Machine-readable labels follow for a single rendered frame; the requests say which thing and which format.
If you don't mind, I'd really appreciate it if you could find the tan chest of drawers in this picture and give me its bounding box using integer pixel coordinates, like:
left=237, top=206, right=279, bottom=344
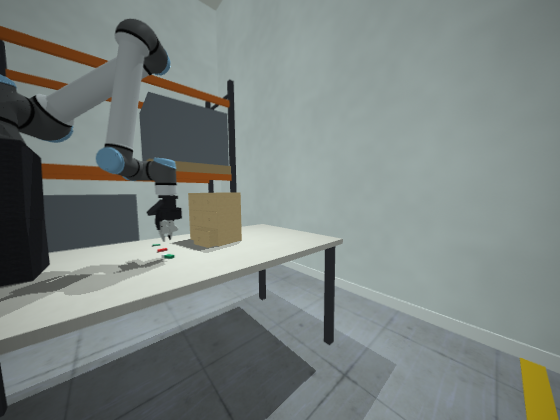
left=188, top=193, right=242, bottom=246

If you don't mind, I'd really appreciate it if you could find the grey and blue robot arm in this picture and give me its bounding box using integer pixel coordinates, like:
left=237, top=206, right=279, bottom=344
left=0, top=19, right=177, bottom=196

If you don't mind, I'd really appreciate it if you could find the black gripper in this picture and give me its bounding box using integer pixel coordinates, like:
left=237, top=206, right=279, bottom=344
left=155, top=195, right=182, bottom=242

